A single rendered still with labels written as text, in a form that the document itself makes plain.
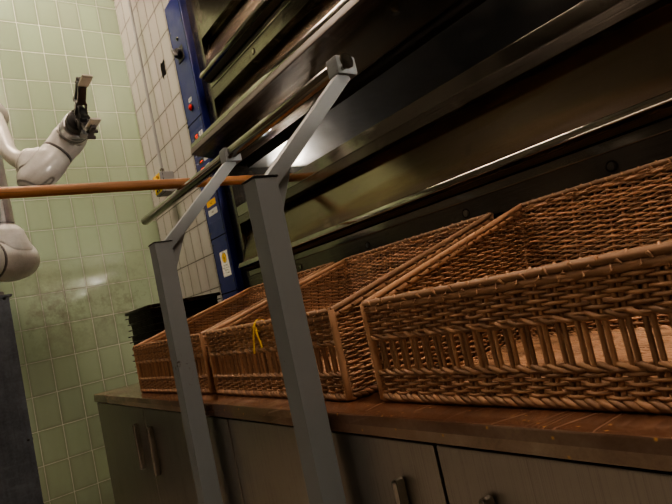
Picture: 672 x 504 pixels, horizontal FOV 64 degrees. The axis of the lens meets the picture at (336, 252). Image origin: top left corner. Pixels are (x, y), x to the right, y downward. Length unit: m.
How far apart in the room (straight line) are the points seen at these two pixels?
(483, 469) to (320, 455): 0.27
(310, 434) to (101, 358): 2.11
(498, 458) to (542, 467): 0.05
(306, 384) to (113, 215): 2.26
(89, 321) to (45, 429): 0.50
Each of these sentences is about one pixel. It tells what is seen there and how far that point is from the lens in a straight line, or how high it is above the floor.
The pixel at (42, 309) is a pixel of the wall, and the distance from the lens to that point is 2.83.
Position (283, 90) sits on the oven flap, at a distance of 1.69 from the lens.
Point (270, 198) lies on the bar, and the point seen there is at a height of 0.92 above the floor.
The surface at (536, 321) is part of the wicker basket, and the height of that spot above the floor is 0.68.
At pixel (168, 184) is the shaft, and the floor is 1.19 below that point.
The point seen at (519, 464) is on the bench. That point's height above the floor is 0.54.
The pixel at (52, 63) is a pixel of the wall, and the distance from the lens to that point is 3.21.
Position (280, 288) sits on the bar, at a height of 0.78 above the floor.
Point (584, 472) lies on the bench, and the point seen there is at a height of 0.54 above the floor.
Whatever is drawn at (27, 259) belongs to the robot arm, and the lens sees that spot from 2.39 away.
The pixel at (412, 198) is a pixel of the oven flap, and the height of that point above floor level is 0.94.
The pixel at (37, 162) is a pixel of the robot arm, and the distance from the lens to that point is 2.02.
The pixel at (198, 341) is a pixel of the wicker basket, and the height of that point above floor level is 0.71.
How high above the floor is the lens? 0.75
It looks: 5 degrees up
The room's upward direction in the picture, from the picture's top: 12 degrees counter-clockwise
